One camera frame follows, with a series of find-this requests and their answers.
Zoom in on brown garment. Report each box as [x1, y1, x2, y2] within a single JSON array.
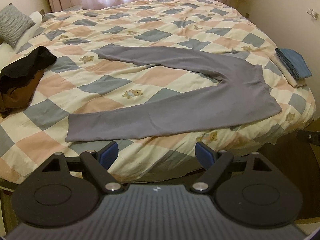
[[1, 70, 44, 118]]

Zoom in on folded white fleece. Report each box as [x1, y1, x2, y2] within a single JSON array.
[[269, 53, 306, 88]]

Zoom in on black garment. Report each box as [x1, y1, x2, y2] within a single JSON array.
[[1, 46, 57, 94]]

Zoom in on folded blue jeans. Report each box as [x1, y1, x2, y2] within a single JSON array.
[[275, 48, 312, 80]]

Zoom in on clear wall hook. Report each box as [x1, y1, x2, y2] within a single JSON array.
[[306, 8, 319, 20]]

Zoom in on checkered pastel quilt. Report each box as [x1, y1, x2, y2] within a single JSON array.
[[1, 0, 316, 184]]

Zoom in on striped grey pillow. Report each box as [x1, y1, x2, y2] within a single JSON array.
[[0, 4, 35, 48]]

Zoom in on grey long pants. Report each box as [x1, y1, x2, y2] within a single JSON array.
[[66, 44, 281, 142]]

